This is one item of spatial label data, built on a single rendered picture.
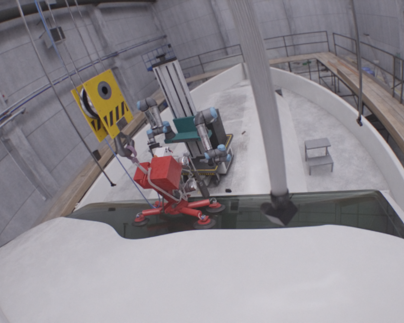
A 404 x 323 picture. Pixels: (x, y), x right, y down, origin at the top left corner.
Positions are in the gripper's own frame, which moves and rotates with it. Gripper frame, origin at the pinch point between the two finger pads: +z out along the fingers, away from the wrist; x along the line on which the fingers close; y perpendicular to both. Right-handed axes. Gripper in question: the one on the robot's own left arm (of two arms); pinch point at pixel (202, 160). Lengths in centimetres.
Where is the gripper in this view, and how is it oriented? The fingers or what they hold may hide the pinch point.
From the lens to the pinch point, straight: 227.1
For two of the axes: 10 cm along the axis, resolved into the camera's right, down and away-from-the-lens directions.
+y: -3.7, -5.6, -7.5
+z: -9.2, 1.0, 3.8
